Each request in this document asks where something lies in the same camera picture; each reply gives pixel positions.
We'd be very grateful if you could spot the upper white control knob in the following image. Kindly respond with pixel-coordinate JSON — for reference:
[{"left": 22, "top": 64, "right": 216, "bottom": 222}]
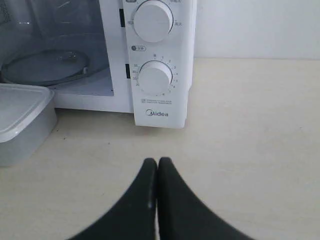
[{"left": 133, "top": 0, "right": 174, "bottom": 43}]

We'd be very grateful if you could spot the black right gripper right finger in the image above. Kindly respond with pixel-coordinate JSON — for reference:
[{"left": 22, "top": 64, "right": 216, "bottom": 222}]
[{"left": 157, "top": 157, "right": 252, "bottom": 240}]

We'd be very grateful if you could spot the glass microwave turntable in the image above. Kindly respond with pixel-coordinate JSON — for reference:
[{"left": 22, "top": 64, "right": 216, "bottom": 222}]
[{"left": 1, "top": 49, "right": 90, "bottom": 87}]

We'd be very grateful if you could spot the white Midea microwave oven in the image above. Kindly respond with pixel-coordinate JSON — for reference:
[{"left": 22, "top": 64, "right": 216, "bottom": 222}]
[{"left": 0, "top": 0, "right": 197, "bottom": 129}]

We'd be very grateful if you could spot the white plastic food container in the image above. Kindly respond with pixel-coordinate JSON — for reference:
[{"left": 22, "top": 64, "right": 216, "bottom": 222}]
[{"left": 0, "top": 83, "right": 57, "bottom": 167}]

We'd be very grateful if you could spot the lower white timer knob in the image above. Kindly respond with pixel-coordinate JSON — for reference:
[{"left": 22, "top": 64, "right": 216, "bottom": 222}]
[{"left": 137, "top": 60, "right": 173, "bottom": 96}]

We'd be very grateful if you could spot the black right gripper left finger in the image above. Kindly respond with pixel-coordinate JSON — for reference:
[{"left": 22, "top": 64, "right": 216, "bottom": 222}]
[{"left": 71, "top": 158, "right": 157, "bottom": 240}]

